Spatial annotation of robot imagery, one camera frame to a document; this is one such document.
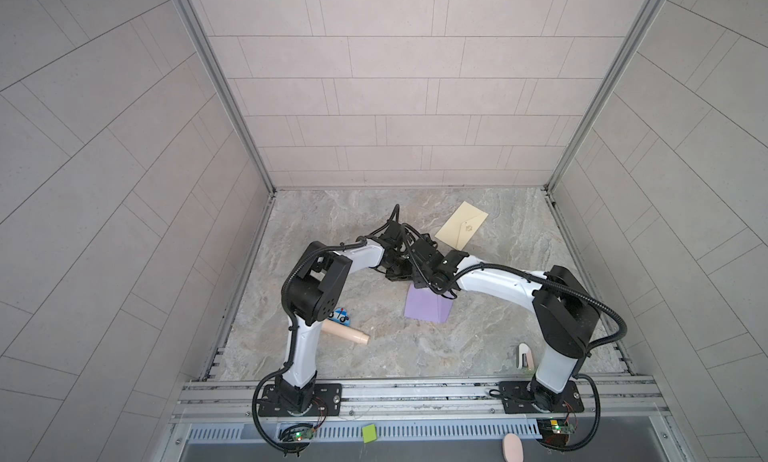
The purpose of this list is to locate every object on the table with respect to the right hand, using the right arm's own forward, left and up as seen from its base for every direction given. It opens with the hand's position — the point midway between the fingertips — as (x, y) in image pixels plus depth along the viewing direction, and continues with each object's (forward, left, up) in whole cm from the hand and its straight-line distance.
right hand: (419, 277), depth 89 cm
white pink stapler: (-24, -25, -2) cm, 34 cm away
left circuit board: (-36, +30, +1) cm, 47 cm away
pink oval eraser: (-41, -16, -3) cm, 45 cm away
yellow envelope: (+20, -17, -2) cm, 27 cm away
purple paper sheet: (-8, -2, -3) cm, 8 cm away
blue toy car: (-10, +23, -1) cm, 25 cm away
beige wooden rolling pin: (-13, +25, -1) cm, 28 cm away
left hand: (+4, -2, -3) cm, 5 cm away
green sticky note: (-37, +15, -1) cm, 40 cm away
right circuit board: (-39, -27, -5) cm, 48 cm away
